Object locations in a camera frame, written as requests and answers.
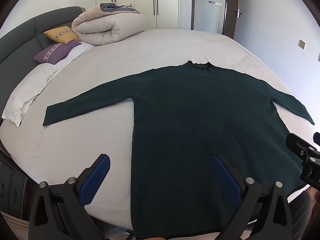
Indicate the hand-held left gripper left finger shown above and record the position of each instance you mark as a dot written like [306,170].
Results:
[96,180]

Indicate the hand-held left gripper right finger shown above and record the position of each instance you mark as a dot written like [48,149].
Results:
[226,180]

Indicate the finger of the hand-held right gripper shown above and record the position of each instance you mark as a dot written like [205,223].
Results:
[296,143]

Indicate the dark green sweater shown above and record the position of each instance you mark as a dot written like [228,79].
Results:
[187,117]

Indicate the person's leg in grey trousers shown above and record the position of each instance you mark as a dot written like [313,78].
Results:
[300,210]

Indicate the bed with white sheet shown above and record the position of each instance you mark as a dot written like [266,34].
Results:
[100,142]

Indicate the dark bedside cabinet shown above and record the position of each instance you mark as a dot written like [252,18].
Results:
[12,187]

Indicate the white pillow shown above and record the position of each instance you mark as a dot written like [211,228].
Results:
[30,85]

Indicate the purple patterned pillow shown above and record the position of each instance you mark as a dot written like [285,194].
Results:
[53,53]

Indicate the yellow patterned pillow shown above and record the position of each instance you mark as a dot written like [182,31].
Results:
[61,34]

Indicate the rolled beige duvet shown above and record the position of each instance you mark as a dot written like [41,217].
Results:
[100,30]

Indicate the dark grey padded headboard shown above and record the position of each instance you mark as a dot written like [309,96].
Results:
[20,47]

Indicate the dark brown door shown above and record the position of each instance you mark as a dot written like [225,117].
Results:
[231,5]

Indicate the white wardrobe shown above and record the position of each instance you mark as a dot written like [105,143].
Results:
[145,0]

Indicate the beige wall switch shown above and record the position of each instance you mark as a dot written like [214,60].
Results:
[302,44]

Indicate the white wall control panel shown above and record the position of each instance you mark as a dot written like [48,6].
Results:
[215,3]

